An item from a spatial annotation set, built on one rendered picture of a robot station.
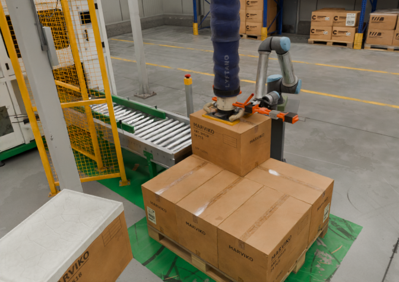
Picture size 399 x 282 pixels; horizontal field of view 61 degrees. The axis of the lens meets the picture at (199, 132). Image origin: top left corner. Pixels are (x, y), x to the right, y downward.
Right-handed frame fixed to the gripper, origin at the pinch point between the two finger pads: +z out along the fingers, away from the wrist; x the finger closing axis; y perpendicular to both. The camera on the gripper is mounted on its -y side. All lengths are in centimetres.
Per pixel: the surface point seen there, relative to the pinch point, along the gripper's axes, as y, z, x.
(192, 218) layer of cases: -1, 80, -59
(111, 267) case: -13, 154, -36
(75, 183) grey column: 133, 100, -72
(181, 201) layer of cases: 14, 75, -54
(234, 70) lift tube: 17.3, 2.3, 29.1
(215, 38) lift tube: 29, 12, 55
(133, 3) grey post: 344, -158, 61
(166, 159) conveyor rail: 74, 35, -57
